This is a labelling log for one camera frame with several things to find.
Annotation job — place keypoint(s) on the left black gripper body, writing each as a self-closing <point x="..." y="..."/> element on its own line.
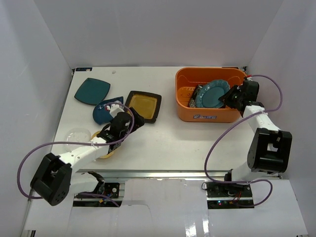
<point x="133" y="119"/>

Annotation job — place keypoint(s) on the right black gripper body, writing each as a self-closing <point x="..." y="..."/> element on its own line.
<point x="237" y="96"/>

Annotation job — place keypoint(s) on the black and amber square plate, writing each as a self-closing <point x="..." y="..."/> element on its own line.
<point x="145" y="104"/>

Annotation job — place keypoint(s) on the teal scalloped round plate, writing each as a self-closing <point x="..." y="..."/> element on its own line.
<point x="208" y="96"/>

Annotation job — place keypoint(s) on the black floral square plate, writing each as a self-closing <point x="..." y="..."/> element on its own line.
<point x="192" y="101"/>

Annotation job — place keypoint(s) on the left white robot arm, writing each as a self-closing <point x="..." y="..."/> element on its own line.
<point x="57" y="175"/>

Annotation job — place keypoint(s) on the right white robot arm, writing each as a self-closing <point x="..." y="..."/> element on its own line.
<point x="270" y="148"/>

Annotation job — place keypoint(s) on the orange plastic bin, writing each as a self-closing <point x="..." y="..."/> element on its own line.
<point x="188" y="78"/>

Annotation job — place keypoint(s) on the dark blue shell plate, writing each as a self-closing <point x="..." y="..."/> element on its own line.
<point x="100" y="114"/>

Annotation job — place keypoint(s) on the teal square plate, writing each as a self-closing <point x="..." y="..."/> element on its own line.
<point x="92" y="91"/>

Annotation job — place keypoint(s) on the blue table label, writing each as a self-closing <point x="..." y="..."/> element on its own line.
<point x="83" y="69"/>

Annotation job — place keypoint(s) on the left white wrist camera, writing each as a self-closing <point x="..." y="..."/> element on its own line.
<point x="114" y="109"/>

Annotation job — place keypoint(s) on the aluminium table front rail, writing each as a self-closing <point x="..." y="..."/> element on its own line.
<point x="168" y="174"/>

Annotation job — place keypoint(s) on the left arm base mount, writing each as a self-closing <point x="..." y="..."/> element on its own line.
<point x="110" y="190"/>

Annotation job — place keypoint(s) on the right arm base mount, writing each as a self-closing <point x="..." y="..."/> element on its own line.
<point x="219" y="190"/>

